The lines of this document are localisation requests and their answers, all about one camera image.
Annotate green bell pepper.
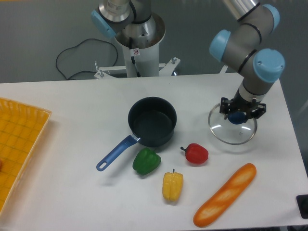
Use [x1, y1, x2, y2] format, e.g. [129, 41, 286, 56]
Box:
[132, 148, 161, 176]

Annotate black device at edge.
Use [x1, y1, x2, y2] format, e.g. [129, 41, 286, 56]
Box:
[296, 194, 308, 219]

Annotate yellow woven basket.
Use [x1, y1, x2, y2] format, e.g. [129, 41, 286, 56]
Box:
[0, 98, 52, 211]

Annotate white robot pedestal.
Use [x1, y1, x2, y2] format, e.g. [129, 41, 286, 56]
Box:
[93, 12, 181, 79]

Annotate glass lid blue knob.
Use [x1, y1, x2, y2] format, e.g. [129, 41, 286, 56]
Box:
[208, 103, 257, 145]

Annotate orange baguette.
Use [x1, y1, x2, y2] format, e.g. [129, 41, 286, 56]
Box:
[193, 163, 257, 228]

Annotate red bell pepper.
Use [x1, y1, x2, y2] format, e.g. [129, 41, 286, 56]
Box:
[180, 143, 209, 165]

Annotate yellow bell pepper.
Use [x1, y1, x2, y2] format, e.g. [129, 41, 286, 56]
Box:
[162, 169, 183, 202]

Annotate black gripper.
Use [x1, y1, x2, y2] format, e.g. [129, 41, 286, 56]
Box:
[220, 95, 267, 120]

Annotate black cable on floor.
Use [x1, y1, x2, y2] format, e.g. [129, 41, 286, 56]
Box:
[55, 38, 118, 80]

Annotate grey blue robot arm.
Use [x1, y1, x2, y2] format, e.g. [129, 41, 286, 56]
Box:
[91, 0, 285, 124]

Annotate dark saucepan blue handle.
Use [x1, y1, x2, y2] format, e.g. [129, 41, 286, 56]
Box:
[96, 96, 177, 171]

